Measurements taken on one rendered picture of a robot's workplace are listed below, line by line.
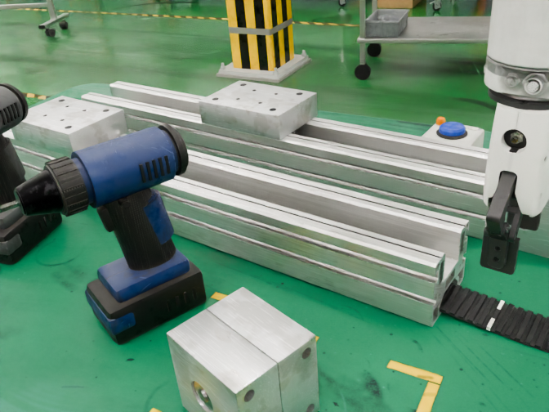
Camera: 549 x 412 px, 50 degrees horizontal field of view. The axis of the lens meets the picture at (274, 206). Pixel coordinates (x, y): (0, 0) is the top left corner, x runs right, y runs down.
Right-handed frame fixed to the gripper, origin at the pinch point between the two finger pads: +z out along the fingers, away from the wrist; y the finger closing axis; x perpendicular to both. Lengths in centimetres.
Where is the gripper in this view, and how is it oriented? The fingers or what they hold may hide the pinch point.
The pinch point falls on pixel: (511, 237)
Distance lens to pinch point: 63.0
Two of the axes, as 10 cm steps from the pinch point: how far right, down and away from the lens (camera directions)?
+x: -8.2, -2.4, 5.3
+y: 5.7, -4.5, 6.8
